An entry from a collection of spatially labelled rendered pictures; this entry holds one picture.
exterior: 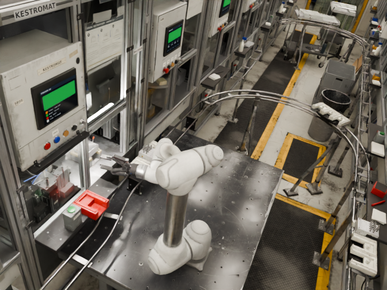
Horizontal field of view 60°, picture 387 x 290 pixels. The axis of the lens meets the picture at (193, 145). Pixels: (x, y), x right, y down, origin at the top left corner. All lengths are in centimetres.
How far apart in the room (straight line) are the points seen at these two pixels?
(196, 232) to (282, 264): 138
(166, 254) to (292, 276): 154
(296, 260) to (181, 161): 201
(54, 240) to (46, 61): 92
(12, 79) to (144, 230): 126
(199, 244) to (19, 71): 123
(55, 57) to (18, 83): 20
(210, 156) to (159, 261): 65
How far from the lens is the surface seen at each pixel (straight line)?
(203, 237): 191
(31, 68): 144
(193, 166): 143
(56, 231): 195
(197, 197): 245
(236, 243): 226
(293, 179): 396
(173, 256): 181
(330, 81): 522
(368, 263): 229
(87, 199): 202
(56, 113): 158
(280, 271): 308
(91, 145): 226
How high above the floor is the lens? 243
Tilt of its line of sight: 37 degrees down
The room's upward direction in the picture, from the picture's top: 10 degrees clockwise
